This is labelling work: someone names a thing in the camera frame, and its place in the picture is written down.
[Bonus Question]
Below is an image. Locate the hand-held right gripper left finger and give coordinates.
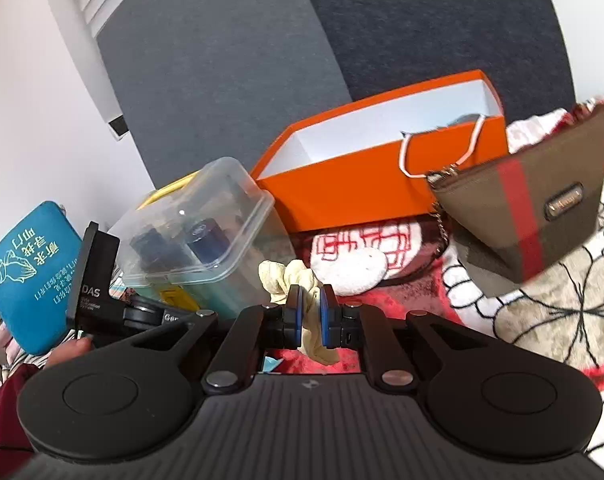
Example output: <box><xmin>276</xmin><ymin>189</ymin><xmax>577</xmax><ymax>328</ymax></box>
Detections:
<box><xmin>132</xmin><ymin>284</ymin><xmax>305</xmax><ymax>395</ymax></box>

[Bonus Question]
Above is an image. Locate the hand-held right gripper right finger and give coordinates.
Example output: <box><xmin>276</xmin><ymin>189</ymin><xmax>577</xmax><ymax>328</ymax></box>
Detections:
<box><xmin>319</xmin><ymin>284</ymin><xmax>487</xmax><ymax>395</ymax></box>

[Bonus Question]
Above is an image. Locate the cream cloth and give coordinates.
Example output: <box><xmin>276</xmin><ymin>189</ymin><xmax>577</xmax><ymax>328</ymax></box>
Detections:
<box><xmin>258</xmin><ymin>259</ymin><xmax>343</xmax><ymax>366</ymax></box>

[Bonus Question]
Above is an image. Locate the orange cardboard box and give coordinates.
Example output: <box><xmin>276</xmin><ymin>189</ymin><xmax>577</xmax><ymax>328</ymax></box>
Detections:
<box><xmin>251</xmin><ymin>70</ymin><xmax>506</xmax><ymax>233</ymax></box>

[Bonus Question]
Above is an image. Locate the person's left forearm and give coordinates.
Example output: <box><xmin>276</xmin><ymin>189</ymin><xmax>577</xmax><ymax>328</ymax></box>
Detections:
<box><xmin>0</xmin><ymin>362</ymin><xmax>48</xmax><ymax>461</ymax></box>

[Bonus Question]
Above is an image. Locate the person's left hand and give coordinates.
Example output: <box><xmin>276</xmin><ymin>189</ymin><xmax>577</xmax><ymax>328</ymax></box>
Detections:
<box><xmin>46</xmin><ymin>337</ymin><xmax>94</xmax><ymax>368</ymax></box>

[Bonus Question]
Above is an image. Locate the teal cushion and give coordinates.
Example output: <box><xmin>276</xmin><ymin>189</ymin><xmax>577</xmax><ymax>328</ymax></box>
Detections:
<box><xmin>0</xmin><ymin>201</ymin><xmax>85</xmax><ymax>356</ymax></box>

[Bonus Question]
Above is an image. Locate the black cap bottle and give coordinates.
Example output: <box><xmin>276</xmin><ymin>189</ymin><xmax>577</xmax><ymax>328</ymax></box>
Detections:
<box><xmin>129</xmin><ymin>227</ymin><xmax>193</xmax><ymax>276</ymax></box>

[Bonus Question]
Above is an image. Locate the blue cap bottle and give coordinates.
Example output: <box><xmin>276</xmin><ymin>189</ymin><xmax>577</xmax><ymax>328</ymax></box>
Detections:
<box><xmin>184</xmin><ymin>217</ymin><xmax>233</xmax><ymax>266</ymax></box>

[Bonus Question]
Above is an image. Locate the clear plastic storage box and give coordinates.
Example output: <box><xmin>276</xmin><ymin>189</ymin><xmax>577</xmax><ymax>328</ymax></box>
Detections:
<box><xmin>107</xmin><ymin>156</ymin><xmax>297</xmax><ymax>321</ymax></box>

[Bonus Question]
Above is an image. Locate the olive striped handbag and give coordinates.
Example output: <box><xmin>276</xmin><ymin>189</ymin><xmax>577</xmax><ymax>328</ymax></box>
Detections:
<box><xmin>426</xmin><ymin>102</ymin><xmax>604</xmax><ymax>286</ymax></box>

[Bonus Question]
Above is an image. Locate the grey upholstered headboard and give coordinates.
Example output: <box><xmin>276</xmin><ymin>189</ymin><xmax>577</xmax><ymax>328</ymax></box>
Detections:
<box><xmin>94</xmin><ymin>0</ymin><xmax>575</xmax><ymax>221</ymax></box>

